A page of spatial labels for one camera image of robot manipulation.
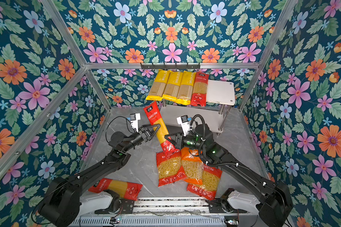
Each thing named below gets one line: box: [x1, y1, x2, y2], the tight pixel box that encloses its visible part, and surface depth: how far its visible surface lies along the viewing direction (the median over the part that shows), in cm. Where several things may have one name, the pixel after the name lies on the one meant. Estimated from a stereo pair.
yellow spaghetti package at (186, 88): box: [175, 70, 197, 106], surface depth 81 cm
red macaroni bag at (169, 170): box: [156, 150, 188, 188], surface depth 84 cm
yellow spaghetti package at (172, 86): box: [161, 70, 184, 102], surface depth 83 cm
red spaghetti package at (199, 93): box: [190, 71, 209, 107], surface depth 80 cm
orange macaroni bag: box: [180, 147, 204, 185], surface depth 83 cm
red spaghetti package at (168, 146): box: [143, 100, 180, 157], surface depth 67 cm
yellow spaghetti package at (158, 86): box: [145, 69, 171, 102], surface depth 82 cm
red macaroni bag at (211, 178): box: [186, 163, 223, 201], surface depth 79 cm
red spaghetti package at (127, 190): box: [88, 177, 144, 201], surface depth 79 cm
